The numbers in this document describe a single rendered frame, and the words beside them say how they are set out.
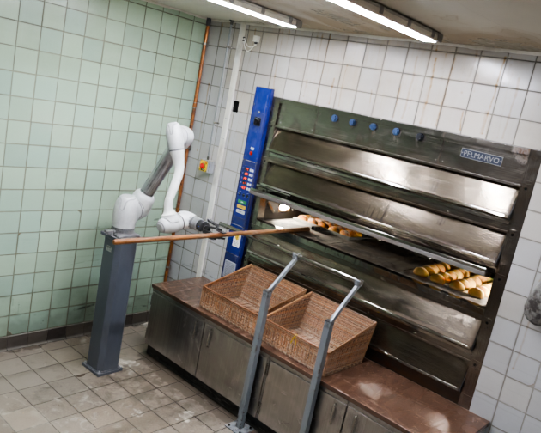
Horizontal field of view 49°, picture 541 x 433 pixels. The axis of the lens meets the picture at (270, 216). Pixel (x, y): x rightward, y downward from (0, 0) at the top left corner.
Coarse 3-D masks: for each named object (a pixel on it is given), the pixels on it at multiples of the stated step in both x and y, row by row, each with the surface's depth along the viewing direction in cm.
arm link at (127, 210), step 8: (120, 200) 392; (128, 200) 392; (136, 200) 397; (120, 208) 392; (128, 208) 392; (136, 208) 396; (112, 216) 396; (120, 216) 392; (128, 216) 393; (136, 216) 398; (112, 224) 396; (120, 224) 393; (128, 224) 394
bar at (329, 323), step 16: (224, 224) 415; (256, 240) 396; (304, 256) 371; (336, 272) 354; (272, 288) 364; (256, 336) 367; (256, 352) 369; (320, 352) 335; (320, 368) 336; (240, 400) 377; (240, 416) 378; (304, 416) 344; (240, 432) 374; (304, 432) 344
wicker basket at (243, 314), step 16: (240, 272) 439; (256, 272) 442; (208, 288) 410; (224, 288) 430; (240, 288) 444; (256, 288) 438; (288, 288) 421; (208, 304) 411; (224, 304) 400; (240, 304) 432; (256, 304) 434; (272, 304) 426; (240, 320) 390; (256, 320) 381
